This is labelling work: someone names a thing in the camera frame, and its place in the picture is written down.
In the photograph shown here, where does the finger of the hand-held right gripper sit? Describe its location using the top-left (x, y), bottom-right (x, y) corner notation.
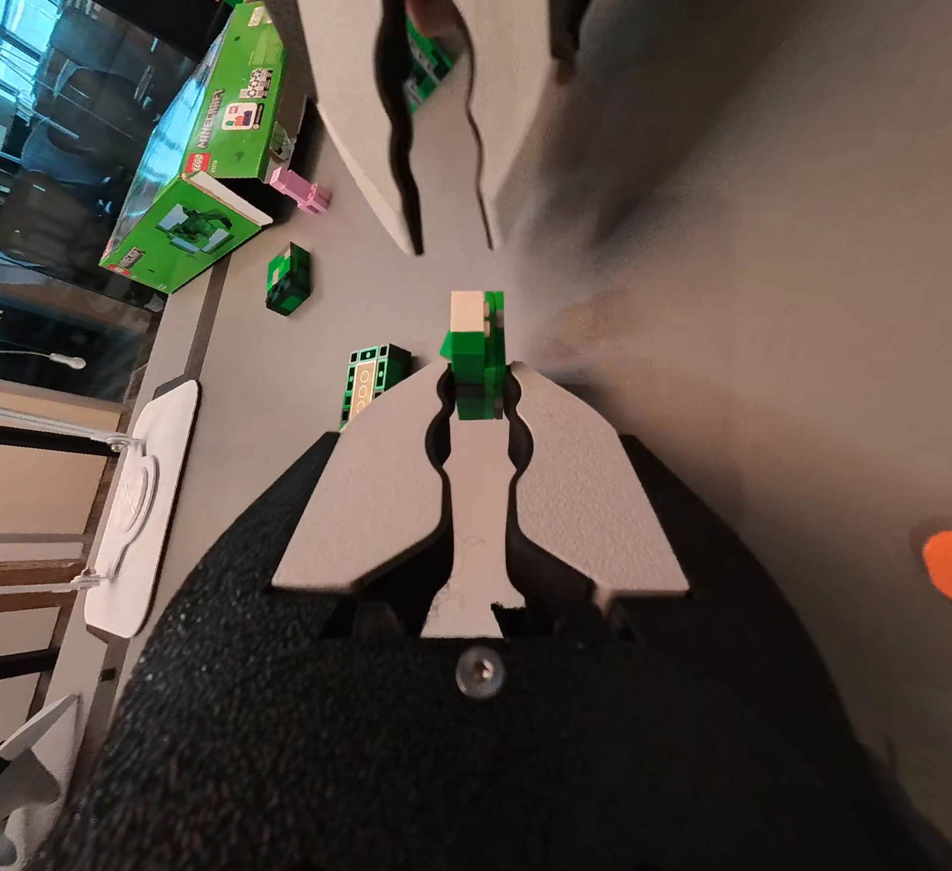
top-left (255, 0), bottom-right (426, 256)
top-left (437, 0), bottom-right (566, 251)

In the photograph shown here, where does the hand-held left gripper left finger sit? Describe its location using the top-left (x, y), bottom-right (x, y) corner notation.
top-left (271, 358), bottom-right (456, 598)

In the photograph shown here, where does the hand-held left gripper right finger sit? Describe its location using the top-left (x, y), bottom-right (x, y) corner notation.
top-left (504, 361), bottom-right (691, 608)

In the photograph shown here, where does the small green brick assembly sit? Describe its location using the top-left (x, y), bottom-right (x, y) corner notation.
top-left (440, 290), bottom-right (508, 422)

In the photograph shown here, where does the green building set box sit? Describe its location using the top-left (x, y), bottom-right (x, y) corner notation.
top-left (100, 1), bottom-right (307, 294)

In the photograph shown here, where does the tall green blocky brick figure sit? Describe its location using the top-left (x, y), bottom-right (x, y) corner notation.
top-left (404, 16), bottom-right (456, 115)

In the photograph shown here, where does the pink brick pig figure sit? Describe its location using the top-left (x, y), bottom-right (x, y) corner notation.
top-left (269, 167), bottom-right (333, 215)

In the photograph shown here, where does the green brick cube head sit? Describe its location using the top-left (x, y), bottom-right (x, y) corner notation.
top-left (265, 242), bottom-right (312, 318)

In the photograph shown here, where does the orange brick separator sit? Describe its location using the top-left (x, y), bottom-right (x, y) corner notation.
top-left (922, 530), bottom-right (952, 600)

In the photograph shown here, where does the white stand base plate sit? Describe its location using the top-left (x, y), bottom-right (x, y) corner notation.
top-left (0, 347), bottom-right (202, 640)

